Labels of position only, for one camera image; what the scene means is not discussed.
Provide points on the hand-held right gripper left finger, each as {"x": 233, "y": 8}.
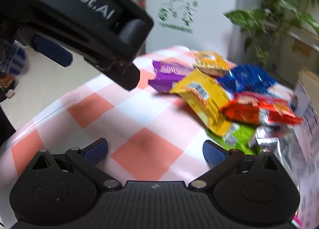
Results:
{"x": 96, "y": 150}

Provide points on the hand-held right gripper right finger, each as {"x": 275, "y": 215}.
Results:
{"x": 213, "y": 154}

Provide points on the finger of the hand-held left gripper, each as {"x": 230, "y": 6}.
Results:
{"x": 124, "y": 76}
{"x": 56, "y": 54}

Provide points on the long orange-yellow snack packet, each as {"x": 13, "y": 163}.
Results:
{"x": 206, "y": 99}

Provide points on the shiny blue snack packet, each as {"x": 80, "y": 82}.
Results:
{"x": 249, "y": 78}

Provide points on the small yellow waffle packet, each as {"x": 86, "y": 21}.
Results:
{"x": 211, "y": 63}

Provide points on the printed cardboard box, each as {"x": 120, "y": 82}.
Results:
{"x": 309, "y": 124}

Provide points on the green snack packet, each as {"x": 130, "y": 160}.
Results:
{"x": 239, "y": 137}

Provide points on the blue white striped cloth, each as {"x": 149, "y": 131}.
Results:
{"x": 15, "y": 57}

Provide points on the purple snack packet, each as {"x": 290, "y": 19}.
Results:
{"x": 167, "y": 76}

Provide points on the orange white checkered tablecloth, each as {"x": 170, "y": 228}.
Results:
{"x": 147, "y": 144}

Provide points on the silver snack packet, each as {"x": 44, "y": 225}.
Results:
{"x": 265, "y": 137}

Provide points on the red snack packet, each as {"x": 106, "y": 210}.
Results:
{"x": 259, "y": 112}

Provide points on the magenta wrapper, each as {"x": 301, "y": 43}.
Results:
{"x": 297, "y": 221}

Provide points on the white fridge with tree print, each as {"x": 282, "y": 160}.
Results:
{"x": 211, "y": 7}

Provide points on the green pothos plant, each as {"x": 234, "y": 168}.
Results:
{"x": 279, "y": 12}

